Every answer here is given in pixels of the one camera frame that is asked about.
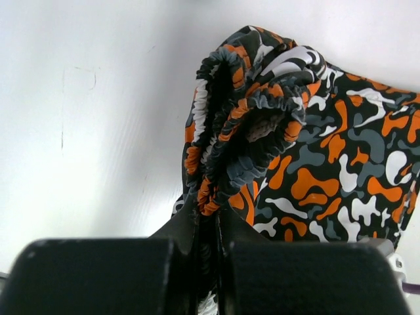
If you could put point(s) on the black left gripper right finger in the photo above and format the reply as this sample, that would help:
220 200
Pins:
259 276

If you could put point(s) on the orange camouflage shorts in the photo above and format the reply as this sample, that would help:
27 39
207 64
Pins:
300 149

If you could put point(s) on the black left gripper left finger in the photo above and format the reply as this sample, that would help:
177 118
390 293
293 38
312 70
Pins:
154 275

